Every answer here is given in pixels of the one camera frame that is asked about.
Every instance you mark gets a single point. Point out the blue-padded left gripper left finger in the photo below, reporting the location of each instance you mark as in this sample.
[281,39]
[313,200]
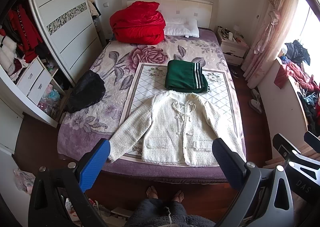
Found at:
[51,188]

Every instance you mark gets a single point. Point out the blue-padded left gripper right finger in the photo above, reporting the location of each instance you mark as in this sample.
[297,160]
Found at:
[264,197]

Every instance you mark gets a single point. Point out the cream tweed jacket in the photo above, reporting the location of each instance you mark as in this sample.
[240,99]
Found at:
[176,129]

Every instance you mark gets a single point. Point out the pile of clothes by window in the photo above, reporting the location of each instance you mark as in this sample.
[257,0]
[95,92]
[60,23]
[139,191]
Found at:
[308,93]

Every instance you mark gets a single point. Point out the red clothes in wardrobe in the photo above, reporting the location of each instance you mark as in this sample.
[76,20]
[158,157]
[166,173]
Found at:
[28,33]

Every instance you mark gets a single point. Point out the person's feet and grey trousers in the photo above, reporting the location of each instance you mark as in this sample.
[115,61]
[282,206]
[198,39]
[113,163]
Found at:
[154,212]

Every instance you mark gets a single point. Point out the black garment on bed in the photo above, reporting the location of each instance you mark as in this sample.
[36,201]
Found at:
[89,90]

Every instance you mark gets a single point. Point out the white bedside table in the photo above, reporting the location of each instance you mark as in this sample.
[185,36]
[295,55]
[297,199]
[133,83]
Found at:
[233,50]

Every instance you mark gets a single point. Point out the white sliding wardrobe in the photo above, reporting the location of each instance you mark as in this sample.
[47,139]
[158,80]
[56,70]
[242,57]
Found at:
[70,45]

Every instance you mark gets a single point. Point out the folded green striped garment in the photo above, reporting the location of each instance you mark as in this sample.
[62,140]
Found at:
[183,76]

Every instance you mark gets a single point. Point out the red folded quilt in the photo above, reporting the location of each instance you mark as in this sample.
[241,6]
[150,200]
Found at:
[139,23]

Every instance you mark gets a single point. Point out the white pillow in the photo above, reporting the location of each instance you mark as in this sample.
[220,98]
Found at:
[181,27]

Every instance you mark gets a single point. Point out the pink curtain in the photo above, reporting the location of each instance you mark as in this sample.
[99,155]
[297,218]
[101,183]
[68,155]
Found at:
[266,45]

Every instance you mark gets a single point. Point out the beige bed headboard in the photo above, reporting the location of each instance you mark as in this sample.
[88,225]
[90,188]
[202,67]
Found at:
[204,11]

